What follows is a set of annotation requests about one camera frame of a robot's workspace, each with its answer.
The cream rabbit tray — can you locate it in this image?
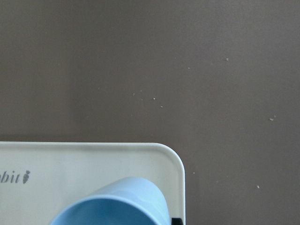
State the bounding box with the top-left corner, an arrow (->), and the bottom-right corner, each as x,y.
0,142 -> 186,225

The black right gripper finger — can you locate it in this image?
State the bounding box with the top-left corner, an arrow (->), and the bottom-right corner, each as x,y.
171,217 -> 183,225

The blue cup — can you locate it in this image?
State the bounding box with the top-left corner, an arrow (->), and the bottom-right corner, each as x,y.
51,177 -> 171,225

